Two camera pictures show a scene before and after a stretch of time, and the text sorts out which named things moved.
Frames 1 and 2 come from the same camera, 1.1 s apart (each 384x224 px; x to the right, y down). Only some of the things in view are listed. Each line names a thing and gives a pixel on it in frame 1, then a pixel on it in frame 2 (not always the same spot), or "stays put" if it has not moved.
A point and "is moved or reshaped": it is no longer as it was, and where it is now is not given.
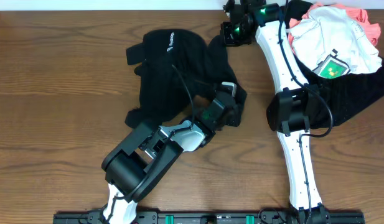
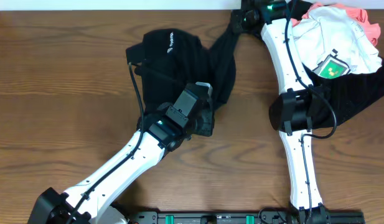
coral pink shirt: [372, 30] stays put
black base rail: [215, 217] stays put
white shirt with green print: [332, 44] stays put
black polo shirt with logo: [176, 65] is moved or reshaped
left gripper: [236, 114] → [208, 117]
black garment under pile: [345, 95] stays put
